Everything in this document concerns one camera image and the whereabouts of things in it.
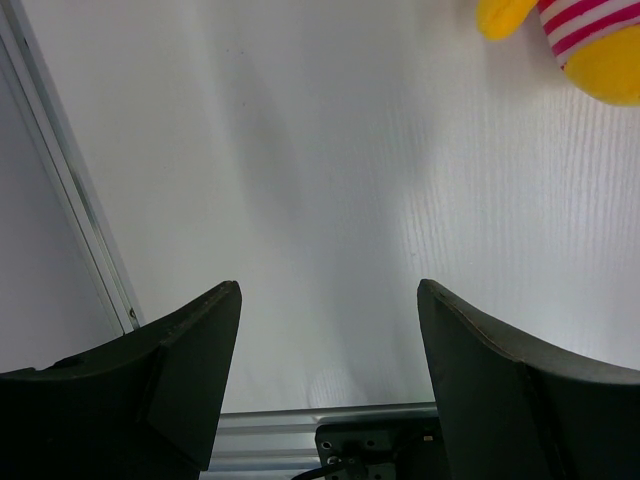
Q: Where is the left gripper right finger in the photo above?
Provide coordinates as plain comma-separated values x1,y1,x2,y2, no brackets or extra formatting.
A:
417,279,639,479

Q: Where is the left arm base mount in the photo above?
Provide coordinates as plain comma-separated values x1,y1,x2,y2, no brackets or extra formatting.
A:
296,417,451,480

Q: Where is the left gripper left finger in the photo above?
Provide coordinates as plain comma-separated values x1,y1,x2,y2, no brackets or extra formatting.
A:
1,281,242,479

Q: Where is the yellow plush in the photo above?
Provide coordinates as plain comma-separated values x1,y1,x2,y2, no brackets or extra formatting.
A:
475,0,639,107

